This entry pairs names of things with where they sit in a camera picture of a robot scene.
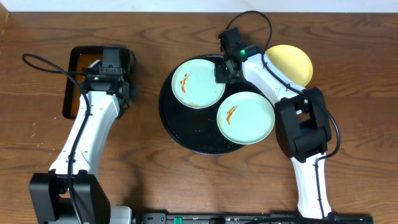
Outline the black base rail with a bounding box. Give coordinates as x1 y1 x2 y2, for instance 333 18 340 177
132 213 374 224

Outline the light green plate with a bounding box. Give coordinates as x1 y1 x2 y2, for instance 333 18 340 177
216 91 275 144
171 59 226 109

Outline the round black serving tray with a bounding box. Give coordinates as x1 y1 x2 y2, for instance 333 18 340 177
159 70 262 155

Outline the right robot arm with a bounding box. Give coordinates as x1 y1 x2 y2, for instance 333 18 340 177
215 28 331 219

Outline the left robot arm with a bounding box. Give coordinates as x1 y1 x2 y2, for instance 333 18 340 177
29 46 137 223

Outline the yellow plate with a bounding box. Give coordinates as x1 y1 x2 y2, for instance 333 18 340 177
265 45 313 86

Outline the black rectangular wash tray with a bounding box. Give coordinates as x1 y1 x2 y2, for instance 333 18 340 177
62 45 133 121

